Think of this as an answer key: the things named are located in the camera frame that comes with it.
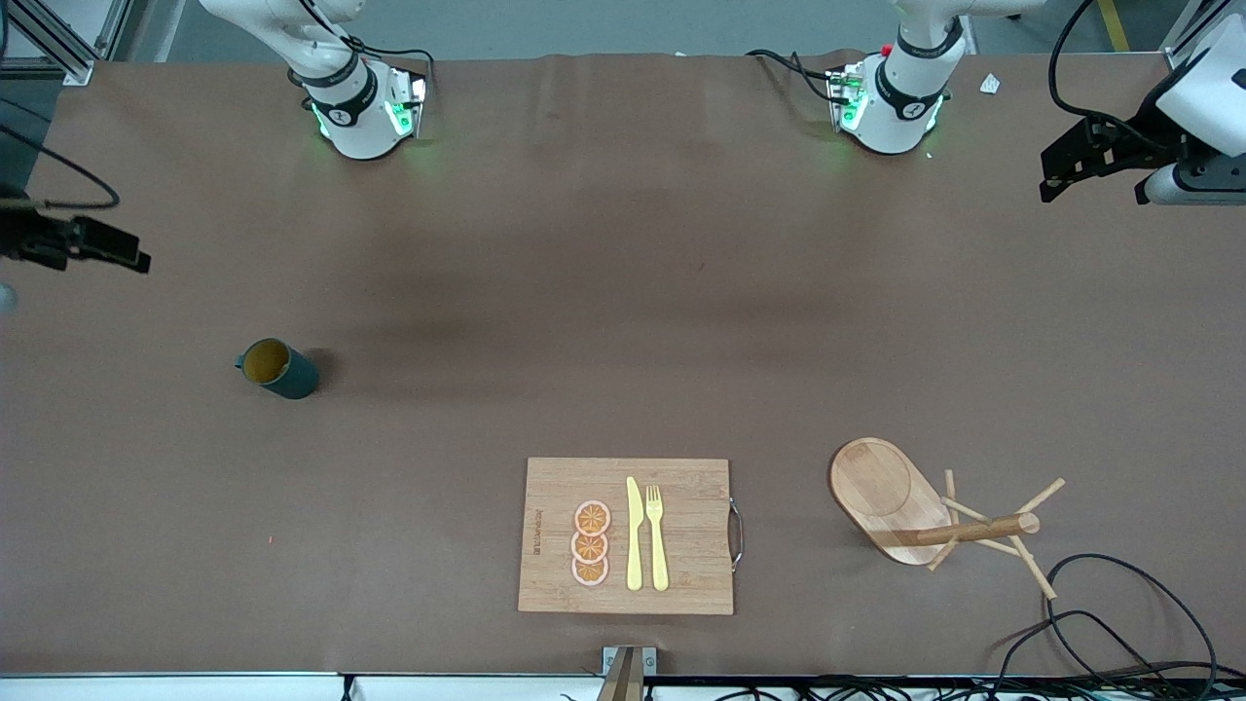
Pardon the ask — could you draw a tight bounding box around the dark green cup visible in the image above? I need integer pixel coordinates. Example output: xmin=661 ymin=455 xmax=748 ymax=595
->
xmin=235 ymin=338 xmax=320 ymax=400

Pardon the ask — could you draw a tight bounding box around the wooden cup rack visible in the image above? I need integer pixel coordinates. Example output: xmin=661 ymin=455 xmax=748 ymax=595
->
xmin=828 ymin=437 xmax=1067 ymax=602

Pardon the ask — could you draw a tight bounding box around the brown table cover sheet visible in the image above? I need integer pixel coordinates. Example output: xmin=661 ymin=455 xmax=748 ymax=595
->
xmin=0 ymin=51 xmax=1246 ymax=678

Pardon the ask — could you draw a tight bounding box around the bamboo cutting board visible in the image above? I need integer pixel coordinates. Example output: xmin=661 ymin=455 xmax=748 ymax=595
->
xmin=517 ymin=457 xmax=747 ymax=616

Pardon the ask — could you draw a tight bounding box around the yellow plastic fork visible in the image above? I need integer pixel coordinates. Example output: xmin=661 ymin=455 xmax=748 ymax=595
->
xmin=645 ymin=485 xmax=671 ymax=593

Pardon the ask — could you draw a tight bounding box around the yellow plastic knife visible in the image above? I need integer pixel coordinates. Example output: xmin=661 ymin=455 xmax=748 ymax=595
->
xmin=626 ymin=476 xmax=645 ymax=592

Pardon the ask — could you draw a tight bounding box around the aluminium frame profile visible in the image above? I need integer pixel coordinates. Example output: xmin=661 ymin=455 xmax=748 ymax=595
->
xmin=1161 ymin=0 xmax=1246 ymax=77
xmin=0 ymin=0 xmax=133 ymax=87

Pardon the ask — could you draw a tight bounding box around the black arm base cable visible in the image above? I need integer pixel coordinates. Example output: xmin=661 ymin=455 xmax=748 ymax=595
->
xmin=336 ymin=34 xmax=436 ymax=98
xmin=747 ymin=49 xmax=843 ymax=104

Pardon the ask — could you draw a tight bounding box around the black looped cable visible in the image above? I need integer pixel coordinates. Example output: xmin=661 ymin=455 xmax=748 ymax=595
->
xmin=1044 ymin=552 xmax=1220 ymax=683
xmin=991 ymin=609 xmax=1169 ymax=687

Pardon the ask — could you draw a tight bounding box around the black cable along table edge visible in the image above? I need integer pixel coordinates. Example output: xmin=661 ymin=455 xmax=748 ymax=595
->
xmin=650 ymin=675 xmax=1246 ymax=701

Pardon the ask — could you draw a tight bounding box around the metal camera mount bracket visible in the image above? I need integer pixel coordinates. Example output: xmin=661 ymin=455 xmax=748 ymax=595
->
xmin=601 ymin=646 xmax=658 ymax=701

